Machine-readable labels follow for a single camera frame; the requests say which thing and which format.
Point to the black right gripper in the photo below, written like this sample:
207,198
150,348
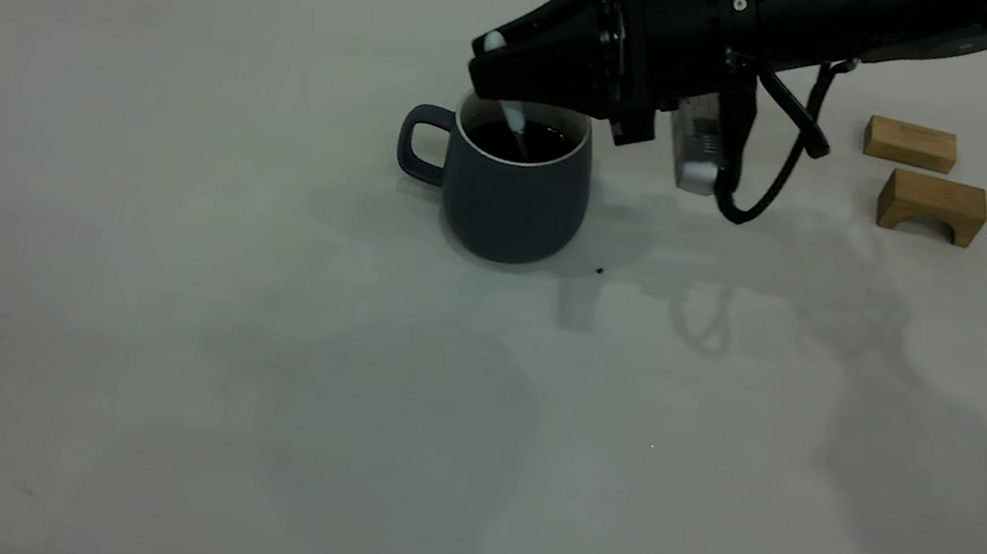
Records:
690,27

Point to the dark grey ceramic cup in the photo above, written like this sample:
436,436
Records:
506,208

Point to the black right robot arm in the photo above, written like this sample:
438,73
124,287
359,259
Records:
904,24

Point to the flat rectangular wooden block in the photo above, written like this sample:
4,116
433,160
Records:
908,145

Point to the arched wooden block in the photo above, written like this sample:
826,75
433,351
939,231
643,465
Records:
934,197

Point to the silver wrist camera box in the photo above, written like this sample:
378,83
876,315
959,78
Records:
697,145

